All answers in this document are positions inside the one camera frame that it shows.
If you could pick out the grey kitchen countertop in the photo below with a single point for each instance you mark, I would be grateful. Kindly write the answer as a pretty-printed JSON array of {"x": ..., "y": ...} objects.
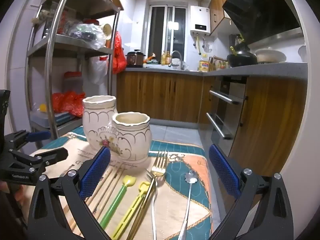
[{"x": 262, "y": 68}]

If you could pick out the wooden lower cabinets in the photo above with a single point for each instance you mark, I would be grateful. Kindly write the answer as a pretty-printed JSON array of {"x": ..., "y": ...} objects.
[{"x": 160, "y": 95}]

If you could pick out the black wok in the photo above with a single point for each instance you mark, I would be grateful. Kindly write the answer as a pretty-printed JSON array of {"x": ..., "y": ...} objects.
[{"x": 241, "y": 59}]

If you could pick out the yellow spatula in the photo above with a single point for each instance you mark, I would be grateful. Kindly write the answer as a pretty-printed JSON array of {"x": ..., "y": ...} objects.
[{"x": 233, "y": 50}]

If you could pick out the yellow soap bottle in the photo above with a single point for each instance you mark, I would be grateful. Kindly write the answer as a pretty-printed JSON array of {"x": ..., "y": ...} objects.
[
  {"x": 168, "y": 59},
  {"x": 163, "y": 60}
]

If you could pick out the dark blue tray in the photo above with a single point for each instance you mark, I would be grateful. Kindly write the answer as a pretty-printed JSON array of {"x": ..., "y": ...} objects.
[{"x": 63, "y": 118}]

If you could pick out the person's left hand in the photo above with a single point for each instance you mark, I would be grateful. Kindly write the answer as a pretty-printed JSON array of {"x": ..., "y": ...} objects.
[{"x": 18, "y": 195}]

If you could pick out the dark red pressure cooker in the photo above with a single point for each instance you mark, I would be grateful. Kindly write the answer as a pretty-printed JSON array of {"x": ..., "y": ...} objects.
[{"x": 135, "y": 59}]

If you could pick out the cooking oil bottle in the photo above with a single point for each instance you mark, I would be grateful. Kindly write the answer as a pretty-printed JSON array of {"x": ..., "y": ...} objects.
[{"x": 204, "y": 66}]

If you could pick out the clear plastic bag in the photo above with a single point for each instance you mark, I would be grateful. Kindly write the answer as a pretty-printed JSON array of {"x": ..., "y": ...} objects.
[{"x": 86, "y": 33}]

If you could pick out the chrome faucet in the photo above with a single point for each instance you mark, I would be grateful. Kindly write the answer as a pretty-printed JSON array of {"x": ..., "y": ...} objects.
[{"x": 176, "y": 51}]

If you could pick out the built-in steel oven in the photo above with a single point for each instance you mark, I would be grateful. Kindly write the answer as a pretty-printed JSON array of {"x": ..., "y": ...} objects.
[{"x": 225, "y": 120}]

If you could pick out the crumpled red plastic bag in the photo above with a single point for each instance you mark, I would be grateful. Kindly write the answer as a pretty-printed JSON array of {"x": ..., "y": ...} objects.
[{"x": 68, "y": 103}]

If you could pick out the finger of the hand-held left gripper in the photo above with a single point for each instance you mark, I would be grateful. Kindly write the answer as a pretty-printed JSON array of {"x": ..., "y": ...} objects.
[
  {"x": 58, "y": 154},
  {"x": 40, "y": 135}
]

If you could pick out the row of condiment bottles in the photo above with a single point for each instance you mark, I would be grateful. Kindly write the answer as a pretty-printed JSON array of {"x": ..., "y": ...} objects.
[{"x": 220, "y": 65}]

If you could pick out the orange kitchen tool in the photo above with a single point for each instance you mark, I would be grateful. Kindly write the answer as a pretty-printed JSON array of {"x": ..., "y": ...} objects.
[{"x": 151, "y": 56}]

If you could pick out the stainless steel shelf rack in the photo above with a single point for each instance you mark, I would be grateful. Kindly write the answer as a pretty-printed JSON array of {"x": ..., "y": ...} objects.
[{"x": 72, "y": 40}]

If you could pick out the plastic container with red lid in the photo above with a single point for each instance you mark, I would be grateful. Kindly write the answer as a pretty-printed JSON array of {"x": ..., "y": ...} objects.
[{"x": 72, "y": 83}]

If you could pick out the small yellow object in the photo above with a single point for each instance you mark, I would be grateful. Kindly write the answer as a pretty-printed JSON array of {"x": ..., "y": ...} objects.
[{"x": 43, "y": 108}]

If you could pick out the hanging red plastic bag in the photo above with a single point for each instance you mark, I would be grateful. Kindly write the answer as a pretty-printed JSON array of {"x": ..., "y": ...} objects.
[{"x": 118, "y": 57}]

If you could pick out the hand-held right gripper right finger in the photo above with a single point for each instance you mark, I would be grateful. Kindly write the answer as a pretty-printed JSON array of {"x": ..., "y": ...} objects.
[{"x": 225, "y": 172}]

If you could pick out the silver fork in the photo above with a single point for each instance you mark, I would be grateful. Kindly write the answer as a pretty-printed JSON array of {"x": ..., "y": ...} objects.
[{"x": 154, "y": 210}]

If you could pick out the yellow plastic tulip stick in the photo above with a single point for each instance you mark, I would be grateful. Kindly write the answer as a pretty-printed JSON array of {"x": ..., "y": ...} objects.
[{"x": 130, "y": 212}]

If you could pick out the hanging white plastic bag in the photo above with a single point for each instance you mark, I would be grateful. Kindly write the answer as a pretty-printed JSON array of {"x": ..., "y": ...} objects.
[{"x": 98, "y": 71}]

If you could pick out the white clay pot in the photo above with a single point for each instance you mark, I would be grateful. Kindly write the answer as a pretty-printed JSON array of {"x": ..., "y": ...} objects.
[{"x": 270, "y": 56}]

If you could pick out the black range hood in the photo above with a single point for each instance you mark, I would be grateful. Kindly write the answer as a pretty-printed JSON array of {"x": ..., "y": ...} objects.
[{"x": 260, "y": 12}]

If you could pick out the white ceramic double holder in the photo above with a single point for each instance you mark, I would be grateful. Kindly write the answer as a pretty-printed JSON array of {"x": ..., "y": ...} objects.
[{"x": 132, "y": 140}]

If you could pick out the green plastic tulip stick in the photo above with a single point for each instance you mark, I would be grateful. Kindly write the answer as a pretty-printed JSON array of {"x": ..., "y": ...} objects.
[{"x": 117, "y": 200}]

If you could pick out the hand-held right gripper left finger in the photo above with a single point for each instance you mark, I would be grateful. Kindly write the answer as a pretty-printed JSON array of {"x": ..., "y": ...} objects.
[{"x": 96, "y": 172}]

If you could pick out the metal exhaust pipe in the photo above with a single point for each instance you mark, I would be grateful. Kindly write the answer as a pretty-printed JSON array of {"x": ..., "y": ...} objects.
[{"x": 199, "y": 1}]

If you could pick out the white water heater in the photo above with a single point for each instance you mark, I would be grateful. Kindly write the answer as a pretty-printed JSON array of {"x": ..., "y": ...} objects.
[{"x": 200, "y": 17}]

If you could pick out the red printed box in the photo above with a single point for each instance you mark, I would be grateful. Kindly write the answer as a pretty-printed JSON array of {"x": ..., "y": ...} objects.
[{"x": 65, "y": 21}]

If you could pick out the cream plastic strainer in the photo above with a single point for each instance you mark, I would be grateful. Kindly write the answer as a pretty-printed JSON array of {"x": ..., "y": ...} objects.
[{"x": 107, "y": 30}]

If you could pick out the wooden upper cabinet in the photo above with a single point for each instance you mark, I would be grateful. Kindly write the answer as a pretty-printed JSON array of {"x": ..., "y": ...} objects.
[{"x": 217, "y": 7}]

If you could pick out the sliding window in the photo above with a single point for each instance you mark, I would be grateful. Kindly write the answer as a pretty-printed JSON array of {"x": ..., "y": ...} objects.
[{"x": 157, "y": 35}]

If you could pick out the gold fork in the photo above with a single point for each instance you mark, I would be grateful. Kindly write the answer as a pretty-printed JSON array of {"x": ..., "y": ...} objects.
[{"x": 160, "y": 163}]

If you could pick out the wooden chopstick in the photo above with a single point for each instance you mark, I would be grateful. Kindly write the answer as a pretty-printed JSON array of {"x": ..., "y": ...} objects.
[
  {"x": 104, "y": 184},
  {"x": 107, "y": 188},
  {"x": 110, "y": 191},
  {"x": 102, "y": 181},
  {"x": 113, "y": 193}
]

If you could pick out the silver flower spoon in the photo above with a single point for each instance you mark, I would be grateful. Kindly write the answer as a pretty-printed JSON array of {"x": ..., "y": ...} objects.
[{"x": 191, "y": 176}]

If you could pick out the printed teal and beige placemat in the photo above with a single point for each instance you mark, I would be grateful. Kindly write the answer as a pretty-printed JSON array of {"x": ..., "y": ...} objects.
[{"x": 172, "y": 205}]

